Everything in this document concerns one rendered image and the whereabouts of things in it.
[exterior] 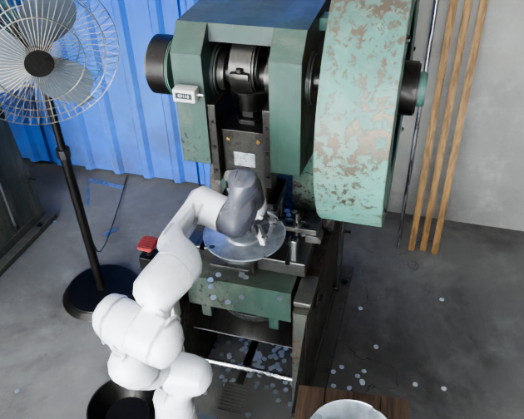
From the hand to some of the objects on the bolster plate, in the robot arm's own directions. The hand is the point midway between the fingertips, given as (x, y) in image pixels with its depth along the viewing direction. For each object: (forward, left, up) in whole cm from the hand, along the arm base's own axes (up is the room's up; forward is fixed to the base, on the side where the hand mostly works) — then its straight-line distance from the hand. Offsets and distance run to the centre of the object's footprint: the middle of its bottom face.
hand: (262, 237), depth 182 cm
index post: (+12, -8, -19) cm, 24 cm away
